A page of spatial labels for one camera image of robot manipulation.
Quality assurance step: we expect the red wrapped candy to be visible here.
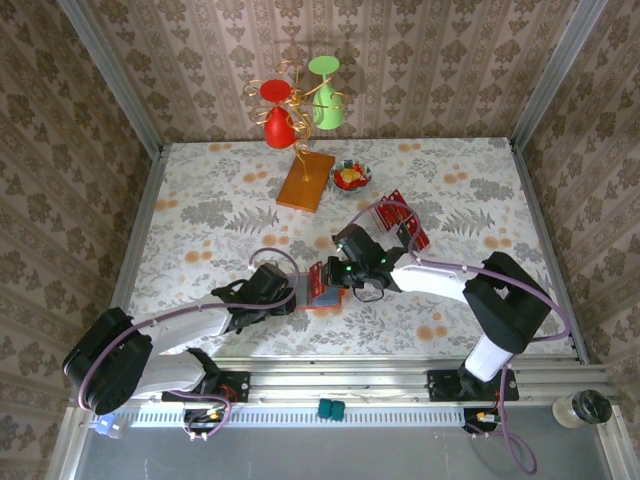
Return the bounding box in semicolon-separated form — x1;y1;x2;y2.
335;167;370;190

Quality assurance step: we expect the small patterned bowl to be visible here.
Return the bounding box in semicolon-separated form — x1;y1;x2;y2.
329;158;374;193

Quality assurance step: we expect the gold cup tree stand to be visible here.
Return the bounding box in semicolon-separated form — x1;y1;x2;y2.
242;59;352;215

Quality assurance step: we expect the black junction box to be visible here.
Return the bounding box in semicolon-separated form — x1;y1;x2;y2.
462;407;502;436
182;405;227;437

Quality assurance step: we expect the floral table cover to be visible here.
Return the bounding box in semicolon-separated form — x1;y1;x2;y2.
124;138;576;359

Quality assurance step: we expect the red wine glass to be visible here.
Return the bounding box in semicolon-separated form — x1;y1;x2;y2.
258;78;297;151

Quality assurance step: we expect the green wine glass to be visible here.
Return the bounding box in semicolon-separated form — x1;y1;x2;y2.
306;55;347;132

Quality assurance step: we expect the clear glass jar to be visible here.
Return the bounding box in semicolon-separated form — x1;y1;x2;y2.
551;388;614;430

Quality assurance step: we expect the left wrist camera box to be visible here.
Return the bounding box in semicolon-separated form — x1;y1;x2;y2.
248;263;289;299

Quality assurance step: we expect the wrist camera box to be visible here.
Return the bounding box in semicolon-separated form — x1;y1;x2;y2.
333;224;371;257
248;263;289;299

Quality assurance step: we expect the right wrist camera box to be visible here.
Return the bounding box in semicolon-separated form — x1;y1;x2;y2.
333;224;371;257

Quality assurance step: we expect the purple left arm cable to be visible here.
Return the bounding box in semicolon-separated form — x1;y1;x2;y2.
77;246;302;409

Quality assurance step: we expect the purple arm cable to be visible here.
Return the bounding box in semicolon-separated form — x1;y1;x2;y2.
77;246;302;409
349;200;571;344

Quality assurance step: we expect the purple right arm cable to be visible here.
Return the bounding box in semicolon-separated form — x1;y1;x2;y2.
349;200;571;344

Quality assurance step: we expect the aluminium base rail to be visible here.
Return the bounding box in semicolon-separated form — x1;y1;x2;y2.
69;353;624;407

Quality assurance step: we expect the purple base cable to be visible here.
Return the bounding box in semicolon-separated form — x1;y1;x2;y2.
497;369;540;475
167;387;234;444

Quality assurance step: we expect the white slotted cable duct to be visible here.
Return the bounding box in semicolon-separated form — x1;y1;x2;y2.
89;407;474;430

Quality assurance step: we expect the aluminium table side rail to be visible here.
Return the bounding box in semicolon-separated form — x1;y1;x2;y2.
69;144;169;401
508;138;591;364

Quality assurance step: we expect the aluminium frame post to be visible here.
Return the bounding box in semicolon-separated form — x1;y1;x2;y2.
55;0;165;154
508;0;610;151

